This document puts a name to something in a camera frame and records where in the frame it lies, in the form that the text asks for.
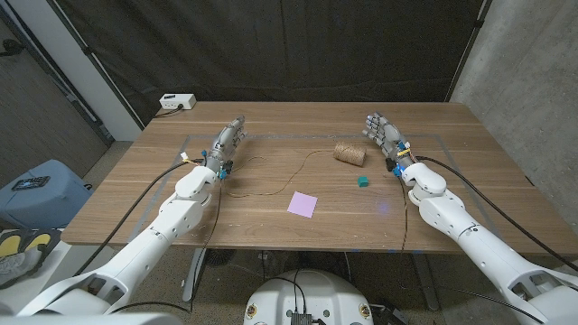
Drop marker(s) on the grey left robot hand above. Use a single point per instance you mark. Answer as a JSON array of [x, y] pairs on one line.
[[223, 146]]

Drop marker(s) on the jute twine strand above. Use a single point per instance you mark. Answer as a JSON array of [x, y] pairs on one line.
[[257, 195]]

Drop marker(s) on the jute twine spool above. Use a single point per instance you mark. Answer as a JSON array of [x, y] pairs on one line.
[[350, 153]]

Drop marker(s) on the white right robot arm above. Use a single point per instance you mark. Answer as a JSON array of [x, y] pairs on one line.
[[451, 212]]

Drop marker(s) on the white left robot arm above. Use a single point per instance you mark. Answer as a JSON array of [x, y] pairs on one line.
[[180, 212]]

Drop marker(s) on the purple sticky note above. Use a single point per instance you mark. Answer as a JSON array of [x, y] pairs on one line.
[[302, 204]]

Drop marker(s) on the small green block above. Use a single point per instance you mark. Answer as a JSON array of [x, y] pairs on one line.
[[363, 181]]

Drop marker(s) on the white power outlet box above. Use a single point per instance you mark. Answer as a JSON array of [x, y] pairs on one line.
[[177, 101]]

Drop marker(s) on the grey table leg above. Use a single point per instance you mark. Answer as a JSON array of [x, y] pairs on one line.
[[424, 280], [194, 275]]

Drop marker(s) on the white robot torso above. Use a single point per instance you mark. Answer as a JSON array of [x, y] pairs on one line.
[[311, 293]]

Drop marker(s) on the blue-grey storage bin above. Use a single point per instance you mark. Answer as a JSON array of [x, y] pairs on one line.
[[45, 207]]

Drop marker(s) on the grey torso connector box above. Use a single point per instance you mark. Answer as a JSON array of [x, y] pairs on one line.
[[301, 318]]

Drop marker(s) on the black shoe yellow insole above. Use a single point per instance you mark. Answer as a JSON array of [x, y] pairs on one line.
[[40, 240], [10, 244]]

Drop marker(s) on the grey sneaker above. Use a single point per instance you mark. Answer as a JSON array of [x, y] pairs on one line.
[[20, 266]]

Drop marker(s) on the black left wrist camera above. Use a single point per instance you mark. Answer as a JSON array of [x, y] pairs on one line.
[[228, 167]]

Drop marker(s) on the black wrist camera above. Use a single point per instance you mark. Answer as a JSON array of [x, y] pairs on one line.
[[228, 167], [390, 164]]

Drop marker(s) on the black backdrop frame pole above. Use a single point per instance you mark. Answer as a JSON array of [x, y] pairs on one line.
[[469, 45], [89, 54]]

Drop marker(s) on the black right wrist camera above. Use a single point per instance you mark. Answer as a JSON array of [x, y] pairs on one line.
[[390, 164]]

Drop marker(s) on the black wall knob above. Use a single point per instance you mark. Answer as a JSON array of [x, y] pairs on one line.
[[11, 46]]

